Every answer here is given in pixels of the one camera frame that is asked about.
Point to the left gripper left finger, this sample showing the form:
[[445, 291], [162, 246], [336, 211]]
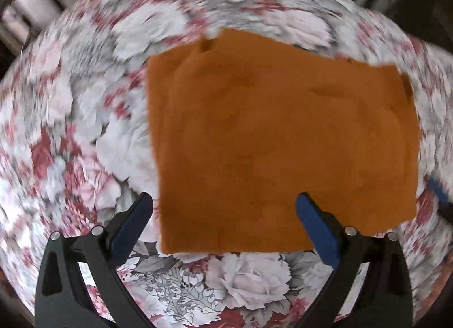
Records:
[[62, 299]]

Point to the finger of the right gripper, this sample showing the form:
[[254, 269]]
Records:
[[434, 185]]

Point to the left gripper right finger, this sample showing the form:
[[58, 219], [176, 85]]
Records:
[[385, 299]]

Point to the orange knit cardigan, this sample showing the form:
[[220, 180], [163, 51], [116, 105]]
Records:
[[241, 125]]

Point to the floral bedspread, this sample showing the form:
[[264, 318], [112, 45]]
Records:
[[75, 146]]

